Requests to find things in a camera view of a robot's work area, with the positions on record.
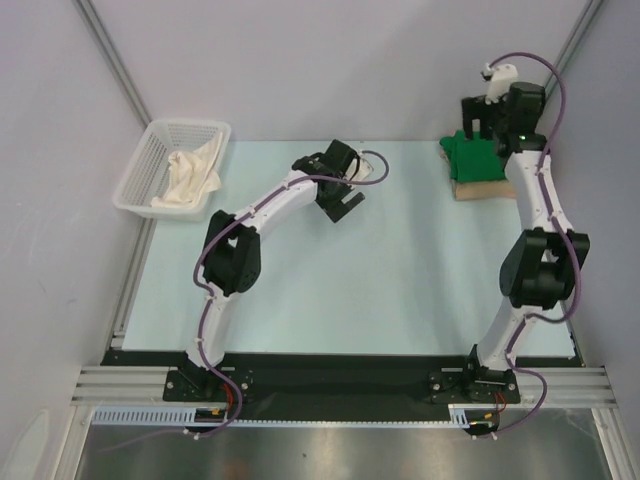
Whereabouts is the green t shirt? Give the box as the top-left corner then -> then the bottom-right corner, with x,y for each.
439,130 -> 506,183

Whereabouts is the white plastic basket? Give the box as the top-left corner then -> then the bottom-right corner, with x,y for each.
112,118 -> 232,222

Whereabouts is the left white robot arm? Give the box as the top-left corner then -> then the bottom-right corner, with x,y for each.
185,140 -> 373,400

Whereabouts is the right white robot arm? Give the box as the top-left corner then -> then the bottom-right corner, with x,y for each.
460,81 -> 590,402

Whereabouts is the folded tan t shirt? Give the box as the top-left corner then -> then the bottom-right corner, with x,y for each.
450,178 -> 516,201

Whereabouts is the cream t shirt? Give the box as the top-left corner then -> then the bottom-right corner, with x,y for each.
151,132 -> 224,210

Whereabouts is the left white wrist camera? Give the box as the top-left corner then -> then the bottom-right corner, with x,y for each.
345,150 -> 374,181

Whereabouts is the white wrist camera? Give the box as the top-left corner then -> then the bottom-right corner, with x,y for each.
345,150 -> 374,181
482,63 -> 519,104

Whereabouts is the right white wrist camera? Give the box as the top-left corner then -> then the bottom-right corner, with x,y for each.
482,63 -> 519,104

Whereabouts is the right aluminium corner post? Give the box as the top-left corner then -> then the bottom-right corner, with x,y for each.
544,0 -> 608,77

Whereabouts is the aluminium corner post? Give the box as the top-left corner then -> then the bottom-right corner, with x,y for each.
544,0 -> 608,77
72,0 -> 152,129

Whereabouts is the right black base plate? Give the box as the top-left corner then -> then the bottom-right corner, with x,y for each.
427,368 -> 521,404

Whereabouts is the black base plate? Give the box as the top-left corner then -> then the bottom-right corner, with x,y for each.
427,368 -> 521,404
162,360 -> 253,403

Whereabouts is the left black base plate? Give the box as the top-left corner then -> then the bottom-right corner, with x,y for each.
162,360 -> 253,403

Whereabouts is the right grey cable duct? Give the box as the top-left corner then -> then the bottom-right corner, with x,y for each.
449,404 -> 500,429

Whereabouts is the grey cable duct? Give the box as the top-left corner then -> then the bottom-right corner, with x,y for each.
92,406 -> 227,427
449,404 -> 500,429

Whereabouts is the aluminium front rail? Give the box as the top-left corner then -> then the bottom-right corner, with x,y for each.
71,366 -> 617,409

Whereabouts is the left aluminium corner post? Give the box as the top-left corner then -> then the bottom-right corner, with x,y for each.
72,0 -> 152,129

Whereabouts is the left grey cable duct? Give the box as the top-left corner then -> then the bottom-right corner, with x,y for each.
92,406 -> 227,427

